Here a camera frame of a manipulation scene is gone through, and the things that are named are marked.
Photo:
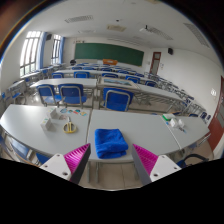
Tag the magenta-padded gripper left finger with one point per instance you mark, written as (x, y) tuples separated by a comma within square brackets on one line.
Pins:
[(60, 165)]

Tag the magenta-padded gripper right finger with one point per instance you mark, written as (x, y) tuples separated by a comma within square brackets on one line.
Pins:
[(160, 166)]

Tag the blue terry towel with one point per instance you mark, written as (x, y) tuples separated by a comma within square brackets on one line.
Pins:
[(110, 143)]

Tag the black chair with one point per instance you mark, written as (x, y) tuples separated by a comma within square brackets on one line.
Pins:
[(190, 159)]

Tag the small white box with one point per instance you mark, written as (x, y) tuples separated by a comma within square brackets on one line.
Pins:
[(47, 125), (54, 114)]

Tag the blue classroom chair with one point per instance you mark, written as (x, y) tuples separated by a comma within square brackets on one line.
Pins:
[(20, 149), (116, 99), (72, 93), (47, 93)]

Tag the pink card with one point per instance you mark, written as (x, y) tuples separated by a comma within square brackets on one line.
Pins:
[(63, 117)]

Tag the round blue card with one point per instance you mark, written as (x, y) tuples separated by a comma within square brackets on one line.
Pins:
[(63, 110)]

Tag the yellow card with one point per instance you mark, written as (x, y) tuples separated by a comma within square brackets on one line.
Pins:
[(83, 113)]

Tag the teal card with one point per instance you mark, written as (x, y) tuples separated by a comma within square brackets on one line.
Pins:
[(77, 111)]

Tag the dark red door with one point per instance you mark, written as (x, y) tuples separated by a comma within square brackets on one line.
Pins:
[(216, 120)]

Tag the grey classroom desk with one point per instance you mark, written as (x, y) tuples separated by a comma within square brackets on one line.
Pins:
[(116, 81), (66, 82)]

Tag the group of blue chairs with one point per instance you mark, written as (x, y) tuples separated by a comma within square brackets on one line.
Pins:
[(133, 78)]

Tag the brown door with window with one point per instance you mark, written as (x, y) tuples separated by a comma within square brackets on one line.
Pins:
[(155, 63)]

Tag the orange lectern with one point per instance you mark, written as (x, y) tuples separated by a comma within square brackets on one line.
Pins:
[(110, 62)]

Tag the blue curtain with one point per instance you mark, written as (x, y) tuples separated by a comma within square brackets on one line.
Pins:
[(62, 50), (42, 50)]

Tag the large window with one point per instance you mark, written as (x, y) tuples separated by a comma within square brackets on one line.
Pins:
[(29, 53), (56, 49)]

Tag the green chalkboard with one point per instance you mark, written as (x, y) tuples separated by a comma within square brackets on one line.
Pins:
[(108, 54)]

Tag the ceiling projector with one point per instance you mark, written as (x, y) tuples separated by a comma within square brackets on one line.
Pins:
[(145, 29)]

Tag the ceiling air conditioner panel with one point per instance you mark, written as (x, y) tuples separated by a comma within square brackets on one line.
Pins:
[(116, 28)]

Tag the ceiling vent grille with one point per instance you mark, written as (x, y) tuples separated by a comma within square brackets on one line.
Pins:
[(79, 19)]

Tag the black wall speaker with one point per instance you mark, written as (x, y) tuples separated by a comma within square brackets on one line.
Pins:
[(170, 50), (49, 36)]

